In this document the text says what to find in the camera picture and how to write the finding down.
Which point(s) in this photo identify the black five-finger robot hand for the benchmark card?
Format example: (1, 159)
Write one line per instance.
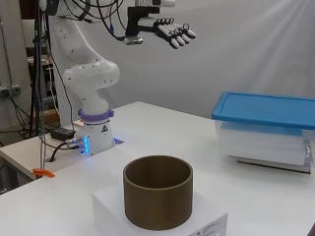
(165, 30)

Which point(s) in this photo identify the white seven-joint robot arm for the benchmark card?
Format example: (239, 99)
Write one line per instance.
(88, 73)

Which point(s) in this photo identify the blue box lid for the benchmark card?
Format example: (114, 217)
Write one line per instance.
(262, 109)

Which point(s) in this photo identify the black tripod stand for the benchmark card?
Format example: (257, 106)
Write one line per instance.
(36, 82)

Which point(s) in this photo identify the cardboard box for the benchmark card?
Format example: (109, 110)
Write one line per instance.
(50, 116)

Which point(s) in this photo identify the brown round tub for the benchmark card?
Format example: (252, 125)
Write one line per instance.
(157, 200)

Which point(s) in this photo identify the thin dark flat board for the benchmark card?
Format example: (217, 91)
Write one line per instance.
(279, 166)

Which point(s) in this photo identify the clear plastic box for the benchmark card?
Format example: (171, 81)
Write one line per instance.
(310, 147)

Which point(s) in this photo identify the orange clamp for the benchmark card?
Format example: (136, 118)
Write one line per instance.
(43, 172)

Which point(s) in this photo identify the low white side table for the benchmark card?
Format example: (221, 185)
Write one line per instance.
(23, 152)

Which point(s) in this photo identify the white flat box with label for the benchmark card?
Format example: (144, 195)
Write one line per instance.
(108, 213)

